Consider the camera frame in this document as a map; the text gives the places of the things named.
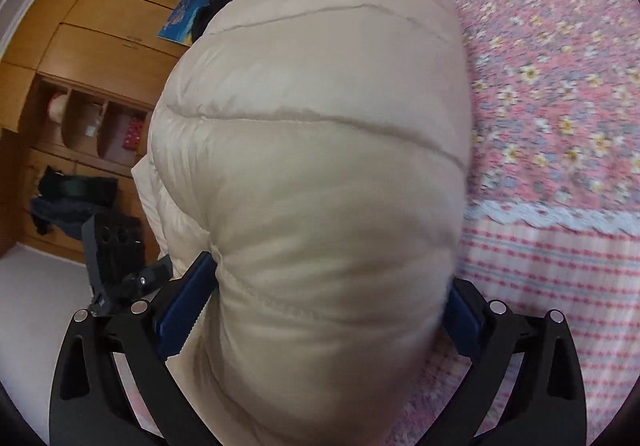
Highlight black clothes on chair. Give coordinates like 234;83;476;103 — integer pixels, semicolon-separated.
191;0;232;42

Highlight red spotted box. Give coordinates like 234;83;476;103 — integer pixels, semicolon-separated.
122;117;144;151

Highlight dark clothes pile on shelf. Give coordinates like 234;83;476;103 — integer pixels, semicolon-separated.
29;166;118;241

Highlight beige puffer down jacket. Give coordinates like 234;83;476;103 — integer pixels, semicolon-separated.
133;0;472;445

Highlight orange wooden wardrobe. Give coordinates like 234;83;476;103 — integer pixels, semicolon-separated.
1;0;184;261

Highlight blue picture poster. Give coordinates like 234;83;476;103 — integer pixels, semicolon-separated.
157;0;209;47

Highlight pink floral bedspread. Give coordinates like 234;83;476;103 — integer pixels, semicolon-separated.
240;0;640;446

